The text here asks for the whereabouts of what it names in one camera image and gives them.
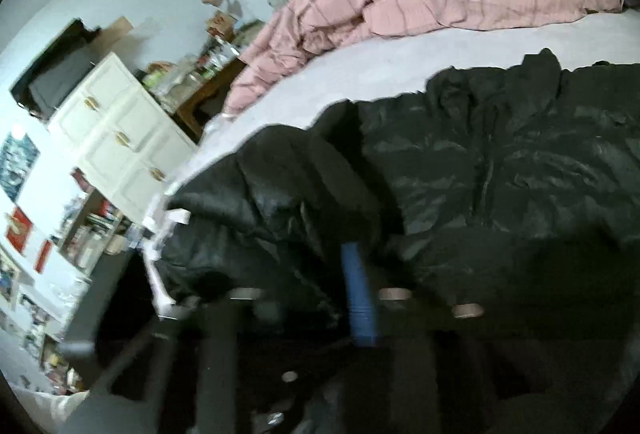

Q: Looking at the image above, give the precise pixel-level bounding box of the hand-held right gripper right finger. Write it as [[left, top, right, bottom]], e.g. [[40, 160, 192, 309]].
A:
[[342, 244, 551, 434]]

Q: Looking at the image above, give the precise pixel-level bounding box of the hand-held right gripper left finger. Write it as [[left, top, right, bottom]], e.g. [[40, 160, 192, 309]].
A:
[[60, 286, 281, 434]]

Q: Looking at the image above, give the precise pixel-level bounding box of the black puffer jacket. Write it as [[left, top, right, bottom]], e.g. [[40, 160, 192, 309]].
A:
[[150, 48, 640, 365]]

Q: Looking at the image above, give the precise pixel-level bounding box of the cluttered bookshelf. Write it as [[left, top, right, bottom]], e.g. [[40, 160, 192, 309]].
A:
[[57, 189, 126, 275]]

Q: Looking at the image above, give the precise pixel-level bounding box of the brown wooden table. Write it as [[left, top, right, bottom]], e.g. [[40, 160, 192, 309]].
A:
[[172, 58, 248, 139]]

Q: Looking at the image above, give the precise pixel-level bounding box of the white drawer cabinet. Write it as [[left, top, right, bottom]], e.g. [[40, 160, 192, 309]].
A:
[[47, 51, 198, 225]]

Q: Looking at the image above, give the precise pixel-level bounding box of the cluttered wooden side table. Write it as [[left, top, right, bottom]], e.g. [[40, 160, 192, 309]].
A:
[[140, 38, 251, 109]]

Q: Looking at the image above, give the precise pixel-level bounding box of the red printed carton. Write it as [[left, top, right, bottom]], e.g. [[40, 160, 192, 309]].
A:
[[207, 11, 238, 37]]

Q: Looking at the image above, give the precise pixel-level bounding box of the black television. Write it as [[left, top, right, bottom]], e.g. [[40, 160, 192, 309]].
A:
[[10, 18, 103, 121]]

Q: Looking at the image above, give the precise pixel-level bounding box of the cardboard box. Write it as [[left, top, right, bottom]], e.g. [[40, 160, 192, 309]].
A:
[[95, 16, 135, 47]]

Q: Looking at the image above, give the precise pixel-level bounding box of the white cable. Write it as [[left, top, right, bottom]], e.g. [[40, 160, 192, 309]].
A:
[[144, 224, 177, 312]]

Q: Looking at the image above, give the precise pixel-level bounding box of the red wall poster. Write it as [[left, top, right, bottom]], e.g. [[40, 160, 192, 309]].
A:
[[5, 206, 33, 252]]

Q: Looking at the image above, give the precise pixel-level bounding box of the blue wall poster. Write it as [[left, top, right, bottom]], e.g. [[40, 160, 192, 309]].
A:
[[0, 131, 41, 202]]

